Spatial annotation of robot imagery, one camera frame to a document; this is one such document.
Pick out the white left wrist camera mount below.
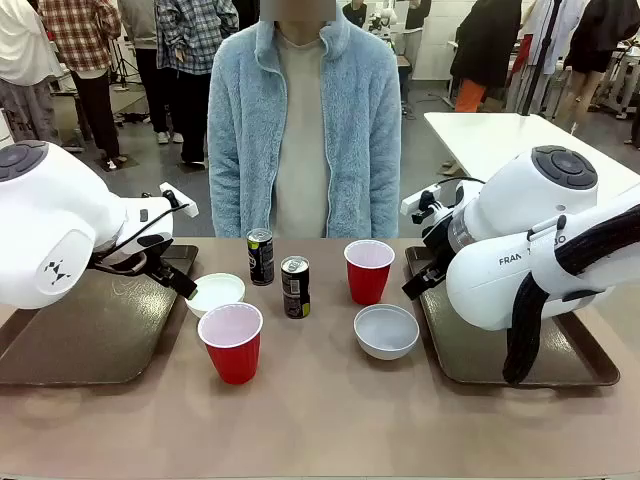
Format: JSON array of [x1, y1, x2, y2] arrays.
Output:
[[158, 182, 200, 219]]

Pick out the bystander in red plaid shirt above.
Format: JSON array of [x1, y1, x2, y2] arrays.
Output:
[[37, 0, 124, 171]]

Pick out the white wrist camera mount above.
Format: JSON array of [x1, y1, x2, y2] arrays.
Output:
[[158, 182, 200, 219], [399, 183, 442, 215]]

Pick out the bystander in grey shirt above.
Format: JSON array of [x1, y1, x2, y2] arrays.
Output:
[[117, 0, 174, 146]]

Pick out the person left forearm blue sleeve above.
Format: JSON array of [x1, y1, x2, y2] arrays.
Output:
[[367, 144, 403, 239]]

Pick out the bystander in black with bare legs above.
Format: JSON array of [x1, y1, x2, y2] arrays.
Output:
[[554, 0, 640, 134]]

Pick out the red plastic cup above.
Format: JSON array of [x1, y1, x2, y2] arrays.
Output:
[[197, 301, 264, 386], [343, 239, 396, 306]]

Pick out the person right forearm blue sleeve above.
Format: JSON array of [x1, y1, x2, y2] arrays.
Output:
[[207, 144, 246, 239]]

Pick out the bystander in black t-shirt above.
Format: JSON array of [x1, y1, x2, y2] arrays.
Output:
[[402, 0, 432, 84]]

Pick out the brown plastic serving tray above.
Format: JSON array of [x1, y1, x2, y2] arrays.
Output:
[[0, 243, 200, 386], [403, 244, 621, 388]]

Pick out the black tripod stand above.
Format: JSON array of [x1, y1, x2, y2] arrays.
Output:
[[522, 0, 564, 116]]

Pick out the white background table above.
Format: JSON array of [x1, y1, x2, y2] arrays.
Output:
[[423, 112, 640, 201]]

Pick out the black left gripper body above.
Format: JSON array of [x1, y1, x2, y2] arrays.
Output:
[[130, 243, 174, 282]]

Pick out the bystander with orange trousers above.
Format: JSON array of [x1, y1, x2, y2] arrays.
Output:
[[449, 0, 524, 114]]

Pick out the black Pepsi can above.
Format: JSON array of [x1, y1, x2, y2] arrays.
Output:
[[246, 228, 276, 287], [280, 255, 311, 320]]

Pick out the beige shirt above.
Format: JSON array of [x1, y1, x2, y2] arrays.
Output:
[[273, 34, 332, 239]]

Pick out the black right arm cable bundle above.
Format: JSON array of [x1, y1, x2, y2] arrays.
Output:
[[502, 202, 640, 386]]

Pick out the bystander in blue plaid shirt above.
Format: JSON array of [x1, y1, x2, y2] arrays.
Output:
[[154, 0, 240, 169]]

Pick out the bystander in white coat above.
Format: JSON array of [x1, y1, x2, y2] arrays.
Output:
[[517, 0, 576, 116]]

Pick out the bystander in white top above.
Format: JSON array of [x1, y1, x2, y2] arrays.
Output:
[[0, 0, 66, 146]]

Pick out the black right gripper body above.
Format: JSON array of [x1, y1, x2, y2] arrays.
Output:
[[422, 209, 459, 271]]

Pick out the blurred person head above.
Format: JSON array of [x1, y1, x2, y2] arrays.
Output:
[[259, 0, 336, 24]]

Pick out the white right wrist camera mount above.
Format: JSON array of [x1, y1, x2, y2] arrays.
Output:
[[399, 183, 442, 215]]

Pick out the white plastic bowl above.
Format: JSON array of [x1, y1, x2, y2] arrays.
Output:
[[184, 272, 247, 320], [353, 303, 420, 361]]

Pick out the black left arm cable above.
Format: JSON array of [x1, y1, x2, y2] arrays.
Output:
[[92, 202, 191, 261]]

